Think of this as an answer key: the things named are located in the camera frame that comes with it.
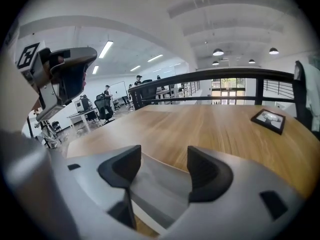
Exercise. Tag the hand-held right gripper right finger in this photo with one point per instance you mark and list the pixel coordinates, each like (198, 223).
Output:
(225, 209)

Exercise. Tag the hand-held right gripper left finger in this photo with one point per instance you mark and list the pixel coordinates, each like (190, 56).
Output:
(85, 184)

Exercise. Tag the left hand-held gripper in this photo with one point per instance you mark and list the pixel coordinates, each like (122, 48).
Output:
(71, 69)

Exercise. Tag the grey glasses case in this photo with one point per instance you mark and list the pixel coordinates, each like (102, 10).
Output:
(160, 191)

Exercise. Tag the person's left hand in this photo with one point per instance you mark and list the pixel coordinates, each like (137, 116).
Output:
(84, 80)

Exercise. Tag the white desk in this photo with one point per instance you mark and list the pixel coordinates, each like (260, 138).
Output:
(83, 116)

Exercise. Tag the black office chair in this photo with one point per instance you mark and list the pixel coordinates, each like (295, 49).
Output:
(104, 109)

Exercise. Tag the ceiling tube light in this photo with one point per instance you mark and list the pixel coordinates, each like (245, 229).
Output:
(155, 57)
(95, 69)
(105, 49)
(135, 68)

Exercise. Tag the whiteboard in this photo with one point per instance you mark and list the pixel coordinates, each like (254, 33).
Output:
(118, 90)

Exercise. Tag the glass entrance door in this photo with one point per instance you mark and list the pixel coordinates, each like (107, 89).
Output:
(228, 90)

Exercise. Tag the black metal railing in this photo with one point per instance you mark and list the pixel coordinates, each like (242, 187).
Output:
(225, 75)

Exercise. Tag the pale hanging jacket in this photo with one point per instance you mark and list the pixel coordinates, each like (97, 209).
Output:
(308, 89)

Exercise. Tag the black pendant lamp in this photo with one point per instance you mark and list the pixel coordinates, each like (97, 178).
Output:
(218, 52)
(273, 50)
(251, 61)
(215, 63)

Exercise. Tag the black picture frame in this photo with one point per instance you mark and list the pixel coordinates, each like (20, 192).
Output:
(268, 120)

